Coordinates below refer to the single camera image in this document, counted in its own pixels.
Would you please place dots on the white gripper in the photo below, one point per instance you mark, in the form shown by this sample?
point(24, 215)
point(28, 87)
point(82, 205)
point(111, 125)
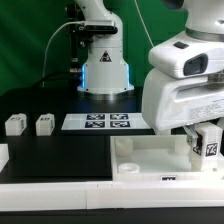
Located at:
point(169, 103)

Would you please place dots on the white square tabletop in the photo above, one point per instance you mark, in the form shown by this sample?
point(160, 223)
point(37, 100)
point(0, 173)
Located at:
point(156, 158)

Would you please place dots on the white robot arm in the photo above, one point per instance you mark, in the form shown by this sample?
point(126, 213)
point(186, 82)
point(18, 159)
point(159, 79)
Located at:
point(106, 73)

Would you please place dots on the white tag base sheet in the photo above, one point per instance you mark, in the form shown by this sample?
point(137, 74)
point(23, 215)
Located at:
point(104, 121)

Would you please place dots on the white U-shaped obstacle fence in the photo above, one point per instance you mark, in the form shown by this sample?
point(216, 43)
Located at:
point(72, 173)

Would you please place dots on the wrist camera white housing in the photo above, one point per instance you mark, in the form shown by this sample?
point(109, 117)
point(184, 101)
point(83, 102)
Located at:
point(182, 56)

